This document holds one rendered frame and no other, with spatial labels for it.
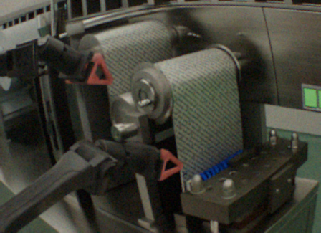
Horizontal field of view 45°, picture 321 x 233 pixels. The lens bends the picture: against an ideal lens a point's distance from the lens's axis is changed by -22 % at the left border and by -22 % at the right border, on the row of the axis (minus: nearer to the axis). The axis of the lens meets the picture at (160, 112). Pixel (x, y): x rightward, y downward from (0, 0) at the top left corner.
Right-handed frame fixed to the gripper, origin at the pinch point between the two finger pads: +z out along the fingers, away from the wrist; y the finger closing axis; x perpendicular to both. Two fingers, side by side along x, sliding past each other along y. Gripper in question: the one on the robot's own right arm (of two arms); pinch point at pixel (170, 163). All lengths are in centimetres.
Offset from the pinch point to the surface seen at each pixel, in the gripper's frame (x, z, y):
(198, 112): 12.2, 6.9, -2.5
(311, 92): 25.1, 28.4, 20.4
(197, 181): -2.8, 3.7, 6.1
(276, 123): 19, 281, -175
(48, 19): 35, -10, -76
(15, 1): 127, 103, -569
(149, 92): 14.3, -5.5, -6.1
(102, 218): -23.9, -0.1, -22.9
